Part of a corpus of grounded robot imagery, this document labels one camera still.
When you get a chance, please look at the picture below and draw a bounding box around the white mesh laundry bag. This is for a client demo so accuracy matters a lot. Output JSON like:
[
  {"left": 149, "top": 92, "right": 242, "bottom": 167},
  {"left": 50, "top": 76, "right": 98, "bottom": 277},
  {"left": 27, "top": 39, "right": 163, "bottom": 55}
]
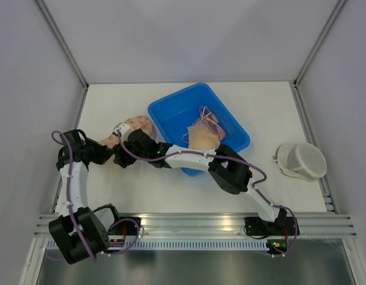
[{"left": 273, "top": 142, "right": 327, "bottom": 182}]

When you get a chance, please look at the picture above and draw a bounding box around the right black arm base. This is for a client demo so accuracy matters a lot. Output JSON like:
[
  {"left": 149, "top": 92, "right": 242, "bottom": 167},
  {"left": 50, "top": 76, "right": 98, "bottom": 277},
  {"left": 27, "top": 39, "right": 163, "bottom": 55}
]
[{"left": 244, "top": 217, "right": 300, "bottom": 239}]

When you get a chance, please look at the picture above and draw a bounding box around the blue plastic bin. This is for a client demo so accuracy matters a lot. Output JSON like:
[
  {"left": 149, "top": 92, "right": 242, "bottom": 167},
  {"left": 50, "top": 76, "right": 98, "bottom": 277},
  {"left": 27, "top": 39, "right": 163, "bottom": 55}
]
[{"left": 147, "top": 82, "right": 250, "bottom": 178}]

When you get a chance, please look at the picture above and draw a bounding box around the aluminium mounting rail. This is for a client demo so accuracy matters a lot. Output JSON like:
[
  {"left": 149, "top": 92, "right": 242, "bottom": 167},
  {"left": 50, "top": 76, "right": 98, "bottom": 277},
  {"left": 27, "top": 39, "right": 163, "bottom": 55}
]
[{"left": 34, "top": 211, "right": 358, "bottom": 238}]

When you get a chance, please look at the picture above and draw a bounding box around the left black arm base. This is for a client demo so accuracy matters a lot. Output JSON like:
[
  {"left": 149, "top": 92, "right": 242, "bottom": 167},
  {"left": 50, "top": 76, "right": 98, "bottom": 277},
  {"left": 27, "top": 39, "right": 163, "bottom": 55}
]
[{"left": 108, "top": 217, "right": 142, "bottom": 237}]

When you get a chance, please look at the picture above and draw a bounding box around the white slotted cable duct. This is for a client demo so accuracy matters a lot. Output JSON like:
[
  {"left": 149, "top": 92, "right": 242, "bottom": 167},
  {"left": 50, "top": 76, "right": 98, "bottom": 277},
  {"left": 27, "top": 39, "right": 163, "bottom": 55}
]
[{"left": 46, "top": 239, "right": 268, "bottom": 251}]

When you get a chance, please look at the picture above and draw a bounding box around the purple cable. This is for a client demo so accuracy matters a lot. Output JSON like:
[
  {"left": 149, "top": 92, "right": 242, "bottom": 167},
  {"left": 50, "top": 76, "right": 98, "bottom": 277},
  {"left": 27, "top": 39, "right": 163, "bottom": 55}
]
[
  {"left": 116, "top": 129, "right": 299, "bottom": 258},
  {"left": 46, "top": 130, "right": 141, "bottom": 262}
]

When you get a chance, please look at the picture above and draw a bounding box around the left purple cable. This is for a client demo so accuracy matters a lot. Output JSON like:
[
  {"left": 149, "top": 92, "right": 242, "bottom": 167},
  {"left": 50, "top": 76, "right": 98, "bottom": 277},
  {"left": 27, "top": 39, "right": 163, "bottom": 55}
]
[{"left": 46, "top": 130, "right": 141, "bottom": 262}]

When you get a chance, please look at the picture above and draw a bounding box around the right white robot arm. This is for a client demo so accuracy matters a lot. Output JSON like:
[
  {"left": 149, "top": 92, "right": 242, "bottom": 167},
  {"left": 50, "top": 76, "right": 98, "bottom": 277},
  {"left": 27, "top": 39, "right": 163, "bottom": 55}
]
[{"left": 113, "top": 123, "right": 287, "bottom": 235}]

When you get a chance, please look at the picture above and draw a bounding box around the floral mesh laundry bag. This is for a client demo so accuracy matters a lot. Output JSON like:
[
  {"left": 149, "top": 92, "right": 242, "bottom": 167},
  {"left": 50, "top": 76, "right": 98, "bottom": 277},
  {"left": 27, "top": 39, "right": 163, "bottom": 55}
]
[{"left": 98, "top": 115, "right": 158, "bottom": 156}]

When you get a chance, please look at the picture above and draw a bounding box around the beige bra in bin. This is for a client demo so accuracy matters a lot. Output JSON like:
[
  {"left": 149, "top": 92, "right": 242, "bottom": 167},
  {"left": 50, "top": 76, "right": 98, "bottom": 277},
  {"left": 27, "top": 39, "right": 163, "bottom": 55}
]
[{"left": 182, "top": 106, "right": 227, "bottom": 150}]

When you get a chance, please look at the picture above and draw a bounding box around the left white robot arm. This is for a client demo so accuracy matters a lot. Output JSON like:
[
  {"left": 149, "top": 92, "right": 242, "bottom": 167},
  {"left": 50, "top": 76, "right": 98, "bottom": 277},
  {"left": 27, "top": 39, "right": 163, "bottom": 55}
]
[{"left": 49, "top": 129, "right": 122, "bottom": 264}]

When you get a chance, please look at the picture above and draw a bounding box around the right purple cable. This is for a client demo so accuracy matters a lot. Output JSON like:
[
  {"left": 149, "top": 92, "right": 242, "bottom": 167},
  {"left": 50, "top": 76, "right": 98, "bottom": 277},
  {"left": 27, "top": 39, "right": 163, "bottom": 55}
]
[{"left": 116, "top": 129, "right": 299, "bottom": 258}]

